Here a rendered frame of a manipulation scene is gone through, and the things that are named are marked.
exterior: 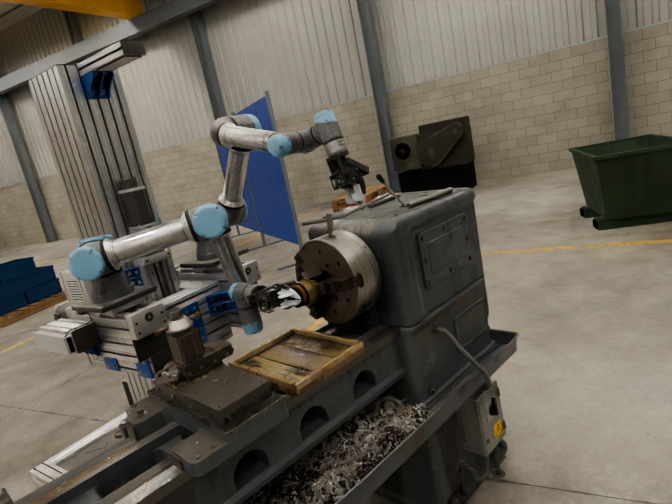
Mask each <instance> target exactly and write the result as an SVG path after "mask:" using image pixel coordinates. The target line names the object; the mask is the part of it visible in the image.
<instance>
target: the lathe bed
mask: <svg viewBox="0 0 672 504"><path fill-rule="evenodd" d="M356 320H357V319H351V320H350V321H348V322H346V323H343V324H334V323H329V324H327V325H325V326H323V327H322V328H320V329H318V330H316V331H315V332H319V333H322V334H328V335H333V336H339V337H342V338H343V337H344V338H347V339H354V340H358V341H362V342H363V343H364V349H365V353H363V354H362V355H360V356H359V357H357V358H356V359H354V360H353V361H351V362H350V363H348V364H347V365H345V366H344V367H343V368H341V369H340V370H338V371H337V372H335V373H334V374H332V375H331V376H329V377H328V378H326V379H325V380H322V382H320V383H319V384H317V385H316V386H314V387H313V388H311V389H310V390H309V391H307V392H306V393H304V394H303V395H301V396H300V397H296V396H293V395H291V394H288V393H285V392H282V391H279V390H277V389H274V388H271V387H270V389H271V391H272V392H275V393H277V394H280V395H283V394H284V395H285V394H287V397H286V395H285V396H284V395H283V396H284V397H285V403H286V406H287V410H288V413H289V417H287V418H286V419H284V420H283V421H282V422H280V423H279V424H277V425H276V426H274V427H273V428H271V429H270V430H269V431H267V432H266V433H264V434H263V435H261V436H260V437H259V438H257V439H256V440H254V441H253V442H251V443H250V444H248V445H247V446H246V447H244V448H243V449H241V450H240V451H238V452H237V453H236V454H234V455H233V456H231V457H230V458H228V459H227V460H226V461H224V462H223V463H221V464H220V465H218V466H217V467H215V468H214V469H213V470H211V471H210V472H208V473H207V474H205V475H203V476H200V477H194V476H192V475H191V474H189V473H188V472H186V471H183V472H182V471H181V470H180V469H178V468H177V467H175V466H174V465H173V464H172V461H171V458H170V454H172V448H173V447H174V446H175V445H176V444H178V443H180V442H181V441H183V440H184V439H186V438H188V437H189V436H191V435H193V434H194V433H193V432H191V431H190V430H188V429H186V428H184V427H183V426H181V425H179V424H177V423H176V422H170V423H167V424H166V425H164V426H162V427H161V428H159V429H157V430H155V431H154V432H152V433H150V434H148V435H147V436H145V437H143V438H142V439H140V440H138V441H136V442H135V440H134V438H133V436H132V435H131V436H130V437H128V438H126V439H124V440H123V441H121V442H119V443H117V444H115V445H114V446H112V447H110V448H108V449H107V450H105V451H103V452H101V453H100V454H98V455H96V456H94V457H93V458H91V459H89V460H87V461H86V462H84V463H82V464H80V465H78V466H77V467H75V468H73V469H71V470H70V471H68V472H66V473H64V474H63V475H61V476H59V477H57V478H56V479H54V480H52V481H50V482H49V483H47V484H45V485H43V486H41V487H40V488H38V489H36V490H34V491H33V492H31V493H29V494H27V495H26V496H24V497H22V498H20V499H19V500H17V501H15V502H14V503H15V504H93V503H94V504H95V503H96V504H114V503H115V504H242V503H243V502H245V501H246V500H247V499H248V498H250V497H251V496H252V495H253V494H255V493H256V492H257V491H259V490H260V489H261V488H262V487H264V486H265V485H266V484H267V483H269V482H270V481H271V480H272V479H274V478H275V477H276V476H278V475H279V474H280V473H281V472H283V471H284V470H285V469H286V468H288V467H289V466H290V465H292V464H293V463H294V462H295V461H297V460H298V459H299V458H300V457H302V456H303V455H304V454H305V453H307V452H308V451H309V450H311V449H312V448H313V447H314V446H316V445H317V444H318V443H319V442H321V441H322V440H323V439H325V438H326V437H327V436H328V435H330V434H331V433H332V432H333V431H335V430H336V429H337V428H338V427H340V426H341V425H342V424H344V423H345V422H346V421H347V420H349V419H350V418H351V417H352V416H354V415H355V414H356V413H358V412H359V411H360V410H361V409H363V408H364V407H365V406H366V405H368V404H369V403H370V402H371V401H373V400H374V399H375V398H377V397H378V396H379V395H380V394H382V393H383V392H384V391H385V390H387V389H388V388H389V387H391V386H392V385H393V384H394V383H396V382H397V381H398V380H399V379H401V378H402V377H403V376H404V375H406V374H407V372H406V369H405V368H404V366H403V363H402V358H401V354H400V349H399V344H398V340H397V337H398V336H399V335H400V331H399V328H400V326H394V325H389V326H387V327H386V328H384V329H382V328H381V326H380V324H381V323H380V324H379V325H377V326H375V327H374V328H372V329H371V330H369V331H368V332H366V333H364V334H363V335H361V336H358V332H357V328H356V322H355V321H356ZM366 348H367V349H366ZM288 396H289V397H288ZM287 399H288V400H287ZM304 421H307V422H308V423H307V424H306V423H304ZM303 425H304V426H303ZM111 455H113V456H111ZM109 456H110V457H109ZM113 457H114V458H115V457H117V458H115V459H114V458H113ZM242 457H243V458H242ZM112 458H113V459H112ZM241 458H242V459H241ZM116 459H119V461H118V460H116ZM109 461H110V462H109ZM115 461H116V462H115ZM93 467H94V468H93ZM244 467H245V468H244ZM99 468H100V469H99ZM90 471H91V472H90ZM85 473H86V475H85ZM70 479H71V480H70ZM69 480H70V481H69ZM130 480H131V481H130ZM64 481H66V482H67V483H64ZM77 481H78V482H77ZM129 481H130V482H129ZM72 482H73V483H72ZM63 483H64V484H63ZM144 483H145V484H146V483H148V485H147V487H146V488H145V489H144V487H145V484H144ZM61 484H63V485H61ZM143 484H144V485H143ZM71 485H72V486H71ZM148 486H149V487H150V488H148ZM138 487H139V488H138ZM58 488H59V489H60V488H61V490H60V491H59V489H58ZM141 489H142V490H144V491H142V490H141ZM135 490H136V491H135ZM138 490H140V491H138ZM149 490H150V491H149ZM57 491H59V492H58V493H57ZM137 491H138V492H137ZM145 492H146V493H145ZM59 493H60V494H59ZM94 493H95V494H94ZM51 495H53V496H52V497H50V496H51ZM86 495H87V497H85V496H86ZM139 496H140V497H139ZM49 497H50V498H49ZM40 498H41V499H40ZM92 498H93V499H92ZM131 498H132V499H131ZM137 499H138V500H137ZM79 501H81V502H79ZM134 501H135V502H134Z"/></svg>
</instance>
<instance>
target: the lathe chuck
mask: <svg viewBox="0 0 672 504"><path fill-rule="evenodd" d="M327 236H329V234H325V235H323V236H320V237H318V238H315V239H312V240H310V241H308V242H306V243H304V246H305V248H306V249H307V251H308V252H309V254H310V255H311V257H312V258H313V260H314V261H315V263H316V264H317V265H318V267H319V268H320V270H324V271H325V273H324V274H323V275H321V276H319V277H318V278H317V279H314V281H316V282H317V283H319V282H321V281H323V280H325V279H327V278H331V277H355V276H358V275H357V273H359V274H360V276H361V280H362V284H363V285H362V287H357V288H355V287H354V288H352V289H350V290H348V291H346V292H335V293H333V294H328V295H327V302H326V309H325V316H324V320H326V321H328V322H330V323H334V324H343V323H346V322H348V321H350V320H351V319H353V318H355V317H356V316H358V315H360V314H362V313H363V312H365V311H366V310H367V309H368V308H369V307H370V306H371V304H372V302H373V300H374V297H375V291H376V282H375V276H374V272H373V268H372V266H371V263H370V261H369V259H368V257H367V256H366V254H365V253H364V251H363V250H362V249H361V247H360V246H359V245H358V244H357V243H356V242H355V241H353V240H352V239H351V238H349V237H347V236H345V235H343V234H340V233H333V236H335V238H332V239H329V238H326V237H327ZM365 305H367V306H366V308H365V309H364V310H363V311H360V310H361V309H362V307H363V306H365Z"/></svg>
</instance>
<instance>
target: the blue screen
mask: <svg viewBox="0 0 672 504"><path fill-rule="evenodd" d="M264 94H265V96H264V97H262V98H261V99H259V100H257V101H256V102H254V103H253V104H251V105H249V106H248V107H246V108H244V109H243V110H241V111H240V112H238V113H236V114H235V112H232V113H231V114H232V116H236V115H242V114H251V115H254V116H255V117H256V118H257V119H258V120H259V122H260V124H261V126H262V130H267V131H274V132H278V130H277V126H276V121H275V117H274V112H273V108H272V103H271V99H270V95H269V90H267V91H264ZM215 147H216V151H217V155H218V158H219V162H220V166H221V170H222V174H223V178H224V182H225V176H226V169H227V162H228V155H229V148H227V147H221V146H218V145H216V144H215ZM242 198H243V199H244V201H245V203H246V205H247V209H248V215H247V218H246V220H245V221H244V222H242V223H240V224H238V225H239V226H242V227H245V228H248V229H251V230H253V231H249V232H245V233H242V234H240V230H239V226H238V225H236V229H237V233H238V235H234V236H231V237H232V238H234V237H237V236H241V235H245V234H248V233H252V232H256V231H257V232H260V233H261V238H262V242H263V245H261V246H257V247H253V248H250V249H248V250H249V251H251V250H255V249H258V248H262V247H265V246H269V245H272V244H276V243H279V242H283V241H288V242H291V243H294V244H297V245H299V248H300V249H302V248H303V241H302V237H301V233H300V228H299V224H298V219H297V215H296V210H295V206H294V201H293V197H292V192H291V188H290V184H289V179H288V175H287V170H286V166H285V161H284V157H274V156H272V154H270V153H269V152H263V151H258V150H253V151H251V152H250V153H249V159H248V165H247V170H246V176H245V182H244V188H243V194H242ZM264 234H267V235H270V236H273V237H276V238H279V239H282V240H278V241H275V242H271V243H268V244H266V240H265V236H264ZM293 266H295V263H292V264H289V265H286V266H282V267H279V268H277V269H278V270H279V271H280V270H283V269H286V268H289V267H293Z"/></svg>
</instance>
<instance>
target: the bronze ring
mask: <svg viewBox="0 0 672 504"><path fill-rule="evenodd" d="M315 284H317V282H316V281H314V280H309V279H307V278H303V279H301V280H300V281H299V282H297V283H295V284H294V286H292V287H291V288H292V289H293V290H294V291H295V292H296V293H297V294H298V295H299V296H300V297H301V302H300V303H299V304H297V305H296V306H294V307H296V308H300V307H303V306H307V305H309V304H314V303H316V302H317V300H318V291H317V288H316V286H315Z"/></svg>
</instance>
